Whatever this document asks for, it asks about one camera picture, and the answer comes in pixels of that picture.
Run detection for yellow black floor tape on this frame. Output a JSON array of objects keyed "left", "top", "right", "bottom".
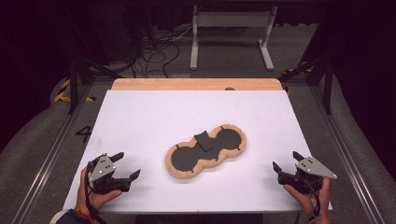
[{"left": 53, "top": 78, "right": 96, "bottom": 104}]

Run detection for tan fleece pad black backing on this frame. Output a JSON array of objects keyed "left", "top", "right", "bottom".
[{"left": 164, "top": 123, "right": 248, "bottom": 180}]

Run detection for red bracelet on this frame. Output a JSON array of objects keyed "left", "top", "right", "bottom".
[{"left": 74, "top": 206, "right": 94, "bottom": 223}]

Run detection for black metal stand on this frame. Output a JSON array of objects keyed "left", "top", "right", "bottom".
[
  {"left": 278, "top": 55, "right": 334, "bottom": 116},
  {"left": 68, "top": 55, "right": 123, "bottom": 115}
]

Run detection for hand-held gripper cable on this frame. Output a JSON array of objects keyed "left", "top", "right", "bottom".
[
  {"left": 84, "top": 163, "right": 108, "bottom": 224},
  {"left": 298, "top": 176, "right": 323, "bottom": 224}
]

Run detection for dark curtain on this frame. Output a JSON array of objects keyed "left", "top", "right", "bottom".
[
  {"left": 323, "top": 0, "right": 396, "bottom": 172},
  {"left": 0, "top": 0, "right": 74, "bottom": 153}
]

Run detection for black floor cables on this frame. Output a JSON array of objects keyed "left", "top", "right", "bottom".
[{"left": 124, "top": 26, "right": 194, "bottom": 79}]

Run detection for aluminium rail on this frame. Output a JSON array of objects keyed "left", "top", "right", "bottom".
[
  {"left": 309, "top": 84, "right": 387, "bottom": 224},
  {"left": 10, "top": 82, "right": 96, "bottom": 224}
]

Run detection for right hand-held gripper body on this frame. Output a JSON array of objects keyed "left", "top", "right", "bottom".
[{"left": 276, "top": 156, "right": 338, "bottom": 195}]

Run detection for white board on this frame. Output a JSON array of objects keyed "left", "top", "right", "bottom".
[{"left": 63, "top": 90, "right": 333, "bottom": 215}]

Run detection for wooden table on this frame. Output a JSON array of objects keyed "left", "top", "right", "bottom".
[{"left": 111, "top": 77, "right": 284, "bottom": 91}]

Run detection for person's left hand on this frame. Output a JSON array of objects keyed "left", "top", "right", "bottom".
[{"left": 76, "top": 167, "right": 123, "bottom": 217}]

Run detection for left hand-held gripper cable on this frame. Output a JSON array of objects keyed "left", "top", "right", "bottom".
[{"left": 84, "top": 163, "right": 108, "bottom": 224}]

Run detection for right hand-held gripper cable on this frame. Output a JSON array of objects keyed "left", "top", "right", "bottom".
[{"left": 298, "top": 176, "right": 323, "bottom": 224}]

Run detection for white metal stand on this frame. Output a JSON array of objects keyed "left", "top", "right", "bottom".
[{"left": 190, "top": 5, "right": 278, "bottom": 72}]

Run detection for person's right hand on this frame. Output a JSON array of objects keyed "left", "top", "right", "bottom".
[{"left": 283, "top": 176, "right": 332, "bottom": 220}]

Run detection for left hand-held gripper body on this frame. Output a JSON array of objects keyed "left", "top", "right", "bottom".
[{"left": 87, "top": 153, "right": 132, "bottom": 195}]

